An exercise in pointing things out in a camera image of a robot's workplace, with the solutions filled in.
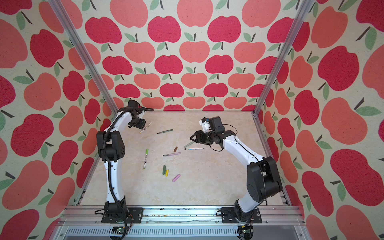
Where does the white pen light green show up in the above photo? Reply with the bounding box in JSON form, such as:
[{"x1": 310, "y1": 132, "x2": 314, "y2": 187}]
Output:
[{"x1": 143, "y1": 149, "x2": 149, "y2": 169}]

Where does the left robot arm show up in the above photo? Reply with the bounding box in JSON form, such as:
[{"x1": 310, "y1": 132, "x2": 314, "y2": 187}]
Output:
[{"x1": 96, "y1": 100, "x2": 147, "y2": 216}]

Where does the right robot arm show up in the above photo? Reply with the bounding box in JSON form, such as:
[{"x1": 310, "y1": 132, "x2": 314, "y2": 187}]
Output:
[{"x1": 190, "y1": 117, "x2": 283, "y2": 222}]

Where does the pink pen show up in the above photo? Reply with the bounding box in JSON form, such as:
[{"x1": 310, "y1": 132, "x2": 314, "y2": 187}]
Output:
[{"x1": 162, "y1": 152, "x2": 181, "y2": 157}]

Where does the dark green pen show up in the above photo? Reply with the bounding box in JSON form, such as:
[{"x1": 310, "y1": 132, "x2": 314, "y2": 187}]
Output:
[{"x1": 157, "y1": 129, "x2": 174, "y2": 134}]

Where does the pink pen cap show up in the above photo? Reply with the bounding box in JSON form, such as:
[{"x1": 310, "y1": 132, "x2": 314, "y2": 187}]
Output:
[{"x1": 172, "y1": 174, "x2": 181, "y2": 183}]

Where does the dark green pen cap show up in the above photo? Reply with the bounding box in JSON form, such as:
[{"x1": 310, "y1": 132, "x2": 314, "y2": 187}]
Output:
[{"x1": 162, "y1": 165, "x2": 167, "y2": 175}]

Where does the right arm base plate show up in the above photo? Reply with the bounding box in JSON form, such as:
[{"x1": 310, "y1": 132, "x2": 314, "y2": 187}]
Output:
[{"x1": 217, "y1": 207, "x2": 263, "y2": 224}]

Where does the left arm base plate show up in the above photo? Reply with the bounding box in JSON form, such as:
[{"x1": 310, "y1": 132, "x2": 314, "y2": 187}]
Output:
[{"x1": 101, "y1": 207, "x2": 144, "y2": 225}]

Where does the aluminium front rail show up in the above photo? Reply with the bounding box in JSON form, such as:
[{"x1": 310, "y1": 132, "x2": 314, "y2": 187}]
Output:
[{"x1": 49, "y1": 206, "x2": 311, "y2": 240}]

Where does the left aluminium corner post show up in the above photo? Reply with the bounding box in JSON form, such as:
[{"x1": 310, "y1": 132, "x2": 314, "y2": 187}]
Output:
[{"x1": 47, "y1": 0, "x2": 120, "y2": 116}]

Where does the aluminium corner post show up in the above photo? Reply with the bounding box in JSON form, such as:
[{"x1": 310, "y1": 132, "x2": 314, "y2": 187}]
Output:
[
  {"x1": 252, "y1": 0, "x2": 315, "y2": 119},
  {"x1": 47, "y1": 0, "x2": 120, "y2": 116}
]

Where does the right aluminium corner post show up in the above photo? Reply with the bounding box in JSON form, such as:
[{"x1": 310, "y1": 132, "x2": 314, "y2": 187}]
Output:
[{"x1": 252, "y1": 0, "x2": 315, "y2": 119}]

